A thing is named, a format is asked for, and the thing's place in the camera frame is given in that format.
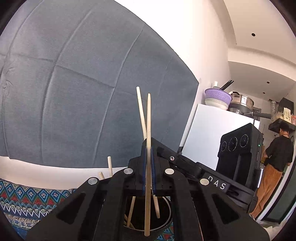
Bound wooden chopstick three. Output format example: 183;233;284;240
126;196;136;228

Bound wooden chopstick four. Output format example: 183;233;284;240
144;93;152;237

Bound wooden chopstick two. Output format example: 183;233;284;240
98;172;105;180

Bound wooden chopstick one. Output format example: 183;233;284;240
107;156;113;177

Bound black cylindrical utensil holder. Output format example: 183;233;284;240
122;195;174;241

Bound white refrigerator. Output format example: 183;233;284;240
182;104;260;170

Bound person in black shirt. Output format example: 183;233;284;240
249;123;293;219

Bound purple colander basket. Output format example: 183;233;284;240
205;88;232;110

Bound patterned blue tablecloth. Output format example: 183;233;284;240
0;178;175;241

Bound steel cooking pot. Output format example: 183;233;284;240
228;91;254;115

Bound black chopsticks in basket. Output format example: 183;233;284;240
220;80;234;91

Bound grey cloth backdrop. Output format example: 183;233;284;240
1;1;199;168

